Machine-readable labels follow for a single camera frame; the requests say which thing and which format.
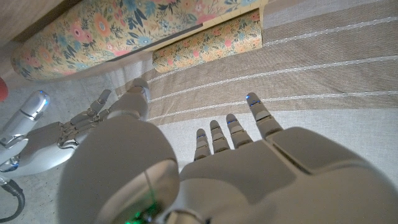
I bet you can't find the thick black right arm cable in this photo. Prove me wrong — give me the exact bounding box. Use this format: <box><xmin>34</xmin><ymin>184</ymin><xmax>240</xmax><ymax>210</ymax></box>
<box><xmin>0</xmin><ymin>179</ymin><xmax>26</xmax><ymax>223</ymax></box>

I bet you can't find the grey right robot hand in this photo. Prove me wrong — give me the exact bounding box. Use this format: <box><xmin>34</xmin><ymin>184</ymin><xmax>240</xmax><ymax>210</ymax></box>
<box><xmin>0</xmin><ymin>89</ymin><xmax>113</xmax><ymax>180</ymax></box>

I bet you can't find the red ball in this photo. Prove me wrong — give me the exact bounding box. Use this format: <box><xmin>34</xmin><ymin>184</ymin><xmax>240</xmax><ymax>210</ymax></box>
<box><xmin>0</xmin><ymin>77</ymin><xmax>9</xmax><ymax>102</ymax></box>

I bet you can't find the beige striped backdrop cloth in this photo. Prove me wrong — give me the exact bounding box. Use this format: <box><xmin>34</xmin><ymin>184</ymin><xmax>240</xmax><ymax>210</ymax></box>
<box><xmin>114</xmin><ymin>0</ymin><xmax>398</xmax><ymax>194</ymax></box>

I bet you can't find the floral wrapping paper sheet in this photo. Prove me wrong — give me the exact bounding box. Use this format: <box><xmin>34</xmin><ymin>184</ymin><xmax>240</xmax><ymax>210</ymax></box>
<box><xmin>11</xmin><ymin>0</ymin><xmax>270</xmax><ymax>82</ymax></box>

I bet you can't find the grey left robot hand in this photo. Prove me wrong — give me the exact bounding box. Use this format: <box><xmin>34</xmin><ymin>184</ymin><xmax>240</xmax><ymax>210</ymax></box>
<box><xmin>57</xmin><ymin>77</ymin><xmax>398</xmax><ymax>224</ymax></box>

